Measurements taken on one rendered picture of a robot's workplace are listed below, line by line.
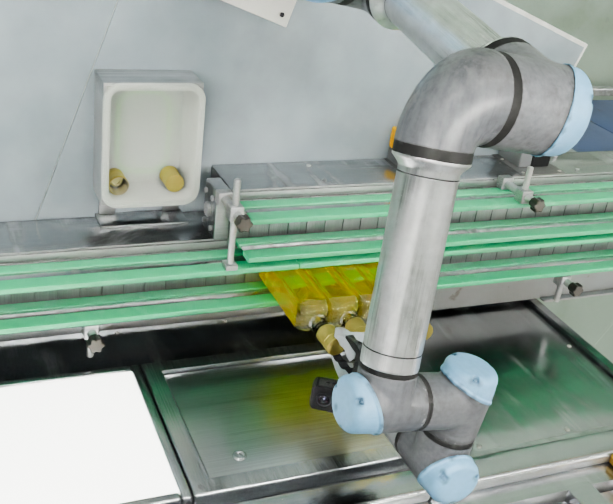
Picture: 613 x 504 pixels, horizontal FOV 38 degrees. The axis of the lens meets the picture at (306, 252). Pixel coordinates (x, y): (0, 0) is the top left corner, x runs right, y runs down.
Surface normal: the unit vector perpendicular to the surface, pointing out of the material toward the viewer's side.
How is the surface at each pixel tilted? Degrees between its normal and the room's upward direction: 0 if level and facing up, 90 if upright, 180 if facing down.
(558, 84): 45
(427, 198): 28
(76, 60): 0
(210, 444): 90
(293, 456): 90
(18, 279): 90
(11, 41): 0
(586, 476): 90
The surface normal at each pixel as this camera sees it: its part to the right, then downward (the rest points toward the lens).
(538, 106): 0.47, 0.22
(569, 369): 0.12, -0.89
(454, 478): 0.38, 0.46
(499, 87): 0.34, -0.07
